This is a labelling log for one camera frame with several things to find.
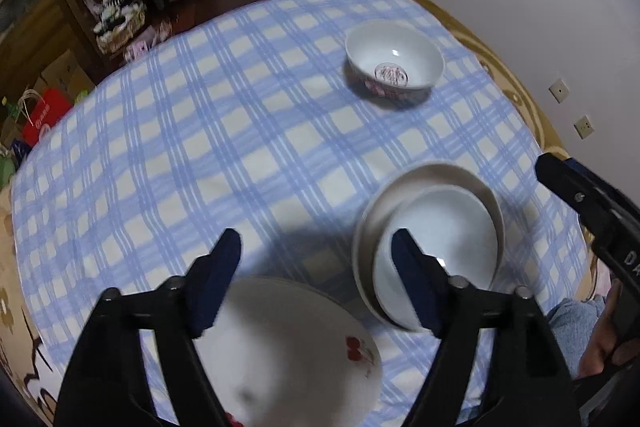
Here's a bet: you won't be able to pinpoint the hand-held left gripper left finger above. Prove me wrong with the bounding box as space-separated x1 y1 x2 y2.
52 228 243 427

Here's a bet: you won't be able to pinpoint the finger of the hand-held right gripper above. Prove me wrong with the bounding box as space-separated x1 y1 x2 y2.
567 161 640 228
536 153 608 233

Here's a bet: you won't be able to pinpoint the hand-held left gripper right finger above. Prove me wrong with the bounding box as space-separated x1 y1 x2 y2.
390 228 583 427

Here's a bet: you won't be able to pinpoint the small red patterned bowl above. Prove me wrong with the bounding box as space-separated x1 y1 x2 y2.
372 186 501 333
345 20 445 100

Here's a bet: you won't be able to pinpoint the large white cartoon print bowl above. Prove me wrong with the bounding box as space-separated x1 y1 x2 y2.
351 163 505 328

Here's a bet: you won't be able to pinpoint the white cherry print plate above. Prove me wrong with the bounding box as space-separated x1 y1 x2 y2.
192 276 383 427

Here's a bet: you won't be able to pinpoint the person's right hand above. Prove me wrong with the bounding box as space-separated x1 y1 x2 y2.
580 279 640 378

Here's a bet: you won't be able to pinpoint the grey blue fleece cloth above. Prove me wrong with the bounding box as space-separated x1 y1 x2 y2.
545 297 601 358

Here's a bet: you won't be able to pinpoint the blue plaid cloth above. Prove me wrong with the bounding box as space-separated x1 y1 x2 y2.
10 0 591 427

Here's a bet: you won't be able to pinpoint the blue packet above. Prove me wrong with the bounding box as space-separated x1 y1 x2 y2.
10 141 32 168

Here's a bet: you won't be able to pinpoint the red paper bag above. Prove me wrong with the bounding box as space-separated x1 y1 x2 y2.
19 88 73 146

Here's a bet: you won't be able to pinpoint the cardboard box with pink items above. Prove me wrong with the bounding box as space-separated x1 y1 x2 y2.
125 21 173 60

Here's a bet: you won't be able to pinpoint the open cardboard box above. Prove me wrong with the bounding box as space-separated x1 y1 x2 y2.
35 49 96 108

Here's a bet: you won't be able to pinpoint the wicker basket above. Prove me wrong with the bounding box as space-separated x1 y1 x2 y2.
95 4 148 54

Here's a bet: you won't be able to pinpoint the black white striped clothes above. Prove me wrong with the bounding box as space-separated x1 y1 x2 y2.
95 0 141 32

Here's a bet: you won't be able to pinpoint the wooden wardrobe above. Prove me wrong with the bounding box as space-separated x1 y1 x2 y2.
0 0 96 108

